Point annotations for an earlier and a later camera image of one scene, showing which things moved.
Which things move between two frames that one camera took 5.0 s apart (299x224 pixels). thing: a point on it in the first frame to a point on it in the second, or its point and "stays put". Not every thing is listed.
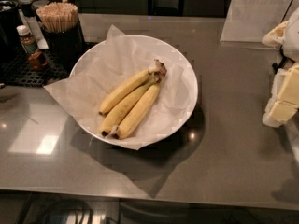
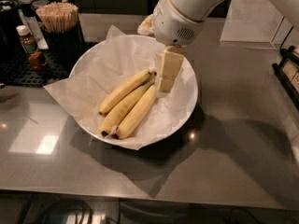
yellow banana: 138,113 stays put
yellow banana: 132,83 stays put
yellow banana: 113,119 stays put
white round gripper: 292,37 to 172,26
